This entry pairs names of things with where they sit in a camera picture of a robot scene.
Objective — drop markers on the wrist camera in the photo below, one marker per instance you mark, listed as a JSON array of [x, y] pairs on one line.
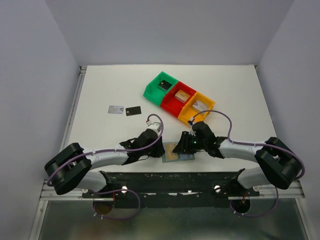
[[157, 127], [191, 123]]

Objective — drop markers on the yellow plastic bin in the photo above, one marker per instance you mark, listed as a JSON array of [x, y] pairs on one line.
[[188, 110]]

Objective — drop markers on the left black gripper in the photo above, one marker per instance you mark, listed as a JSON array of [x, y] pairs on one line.
[[159, 150]]

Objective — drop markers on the green plastic bin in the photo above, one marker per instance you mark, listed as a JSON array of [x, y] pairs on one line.
[[153, 93]]

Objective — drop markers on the red plastic bin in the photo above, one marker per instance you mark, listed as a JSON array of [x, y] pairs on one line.
[[173, 105]]

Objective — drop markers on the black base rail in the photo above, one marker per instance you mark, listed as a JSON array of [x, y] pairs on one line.
[[169, 190]]

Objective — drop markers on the blue card sleeve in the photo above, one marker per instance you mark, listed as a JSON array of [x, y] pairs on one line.
[[186, 157]]

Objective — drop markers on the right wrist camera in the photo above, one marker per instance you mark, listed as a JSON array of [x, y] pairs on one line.
[[191, 123]]

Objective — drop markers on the tan card in red bin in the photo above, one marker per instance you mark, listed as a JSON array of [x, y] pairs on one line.
[[182, 96]]

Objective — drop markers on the aluminium side rail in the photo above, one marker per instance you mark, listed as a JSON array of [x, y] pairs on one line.
[[73, 108]]

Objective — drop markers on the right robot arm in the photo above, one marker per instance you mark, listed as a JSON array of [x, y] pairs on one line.
[[277, 165]]

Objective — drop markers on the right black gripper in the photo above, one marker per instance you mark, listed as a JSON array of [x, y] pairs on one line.
[[182, 147]]

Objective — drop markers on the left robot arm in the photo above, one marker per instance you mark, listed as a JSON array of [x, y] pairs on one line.
[[70, 166]]

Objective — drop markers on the black credit card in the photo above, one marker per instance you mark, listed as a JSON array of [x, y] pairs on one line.
[[132, 111]]

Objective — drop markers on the tan gold credit card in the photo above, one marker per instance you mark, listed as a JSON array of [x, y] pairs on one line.
[[169, 154]]

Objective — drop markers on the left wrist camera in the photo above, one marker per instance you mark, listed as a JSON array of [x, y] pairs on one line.
[[157, 127]]

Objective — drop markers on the black card in green bin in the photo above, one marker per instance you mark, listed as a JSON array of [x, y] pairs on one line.
[[164, 85]]

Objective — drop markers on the white card in yellow bin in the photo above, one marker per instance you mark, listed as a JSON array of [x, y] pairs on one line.
[[199, 106]]

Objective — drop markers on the grey-green card holder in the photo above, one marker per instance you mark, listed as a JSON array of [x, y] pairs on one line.
[[163, 157]]

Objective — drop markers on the silver VIP credit card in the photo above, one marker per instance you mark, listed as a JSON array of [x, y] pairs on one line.
[[115, 109]]

